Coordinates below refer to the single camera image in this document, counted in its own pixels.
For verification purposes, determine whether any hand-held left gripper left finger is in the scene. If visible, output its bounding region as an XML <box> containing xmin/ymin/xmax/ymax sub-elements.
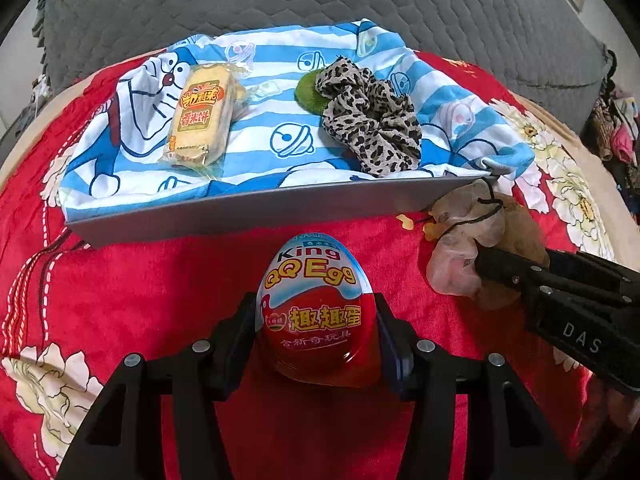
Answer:
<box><xmin>56</xmin><ymin>291</ymin><xmax>258</xmax><ymax>480</ymax></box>

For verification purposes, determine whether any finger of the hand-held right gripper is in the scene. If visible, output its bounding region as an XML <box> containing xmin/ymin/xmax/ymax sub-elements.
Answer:
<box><xmin>473</xmin><ymin>247</ymin><xmax>568</xmax><ymax>302</ymax></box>
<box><xmin>546</xmin><ymin>246</ymin><xmax>640</xmax><ymax>303</ymax></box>

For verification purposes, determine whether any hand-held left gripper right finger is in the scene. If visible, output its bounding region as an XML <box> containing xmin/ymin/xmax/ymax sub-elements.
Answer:
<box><xmin>372</xmin><ymin>292</ymin><xmax>563</xmax><ymax>480</ymax></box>

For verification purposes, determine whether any beige scrunchie with black cord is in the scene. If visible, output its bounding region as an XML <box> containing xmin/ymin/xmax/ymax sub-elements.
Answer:
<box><xmin>424</xmin><ymin>177</ymin><xmax>551</xmax><ymax>308</ymax></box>

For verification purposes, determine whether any red and blue toy egg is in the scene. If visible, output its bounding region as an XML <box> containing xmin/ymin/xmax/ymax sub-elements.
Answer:
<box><xmin>255</xmin><ymin>232</ymin><xmax>386</xmax><ymax>390</ymax></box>

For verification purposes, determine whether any grey tray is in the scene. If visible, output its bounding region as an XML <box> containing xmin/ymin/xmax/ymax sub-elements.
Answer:
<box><xmin>62</xmin><ymin>172</ymin><xmax>488</xmax><ymax>248</ymax></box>

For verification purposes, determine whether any leopard print scrunchie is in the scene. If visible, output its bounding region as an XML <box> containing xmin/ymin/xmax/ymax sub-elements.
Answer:
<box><xmin>314</xmin><ymin>57</ymin><xmax>423</xmax><ymax>178</ymax></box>

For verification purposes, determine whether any yellow rice cracker snack packet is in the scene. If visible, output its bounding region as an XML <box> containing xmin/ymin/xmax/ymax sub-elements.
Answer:
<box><xmin>162</xmin><ymin>60</ymin><xmax>248</xmax><ymax>178</ymax></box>

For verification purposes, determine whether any green fuzzy hair tie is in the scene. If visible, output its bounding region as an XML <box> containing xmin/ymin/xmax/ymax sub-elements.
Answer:
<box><xmin>294</xmin><ymin>71</ymin><xmax>331</xmax><ymax>113</ymax></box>

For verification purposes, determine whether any red floral blanket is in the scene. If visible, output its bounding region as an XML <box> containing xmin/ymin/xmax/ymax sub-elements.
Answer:
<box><xmin>0</xmin><ymin>47</ymin><xmax>640</xmax><ymax>480</ymax></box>

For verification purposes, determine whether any pile of clothes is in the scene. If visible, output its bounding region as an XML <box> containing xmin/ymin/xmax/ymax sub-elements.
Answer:
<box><xmin>585</xmin><ymin>50</ymin><xmax>640</xmax><ymax>211</ymax></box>

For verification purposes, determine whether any blue striped cartoon cloth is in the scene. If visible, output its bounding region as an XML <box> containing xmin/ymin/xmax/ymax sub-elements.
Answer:
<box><xmin>57</xmin><ymin>19</ymin><xmax>536</xmax><ymax>211</ymax></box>

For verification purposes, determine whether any grey quilted sofa cover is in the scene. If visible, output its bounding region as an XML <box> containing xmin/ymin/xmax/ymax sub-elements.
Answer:
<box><xmin>35</xmin><ymin>0</ymin><xmax>608</xmax><ymax>121</ymax></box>

